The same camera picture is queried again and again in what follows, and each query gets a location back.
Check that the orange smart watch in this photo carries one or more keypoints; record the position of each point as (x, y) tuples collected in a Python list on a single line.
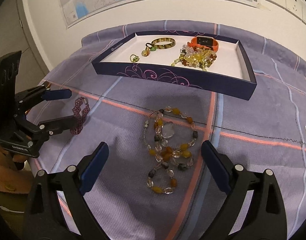
[(204, 42)]

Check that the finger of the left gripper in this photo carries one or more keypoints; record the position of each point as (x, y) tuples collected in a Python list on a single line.
[(55, 94), (50, 127)]

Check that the orange left sleeve forearm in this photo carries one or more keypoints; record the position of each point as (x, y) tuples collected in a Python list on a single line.
[(15, 183)]

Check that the purple plaid bedsheet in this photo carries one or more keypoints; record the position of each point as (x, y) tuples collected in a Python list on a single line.
[(187, 130)]

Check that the person's left hand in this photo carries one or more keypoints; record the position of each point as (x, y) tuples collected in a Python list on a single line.
[(11, 154)]

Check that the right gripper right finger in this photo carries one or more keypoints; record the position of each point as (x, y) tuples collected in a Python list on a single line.
[(266, 216)]

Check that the dark blue jewelry tray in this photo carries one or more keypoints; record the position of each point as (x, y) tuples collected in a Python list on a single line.
[(228, 71)]

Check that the tortoiseshell bangle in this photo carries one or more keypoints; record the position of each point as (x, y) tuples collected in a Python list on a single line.
[(163, 43)]

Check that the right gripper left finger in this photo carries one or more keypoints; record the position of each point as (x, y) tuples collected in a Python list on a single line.
[(43, 218)]

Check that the brown ring green pendant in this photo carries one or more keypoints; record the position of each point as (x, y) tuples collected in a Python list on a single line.
[(150, 47)]

